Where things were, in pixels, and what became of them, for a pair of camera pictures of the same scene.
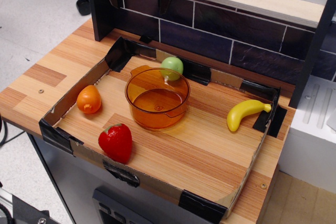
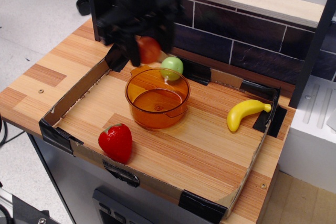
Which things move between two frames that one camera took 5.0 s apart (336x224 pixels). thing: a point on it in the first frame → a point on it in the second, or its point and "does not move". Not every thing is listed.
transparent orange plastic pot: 157,97 does not move
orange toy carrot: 88,99 → 149,49
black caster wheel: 83,4 does not move
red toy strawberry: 116,141 does not move
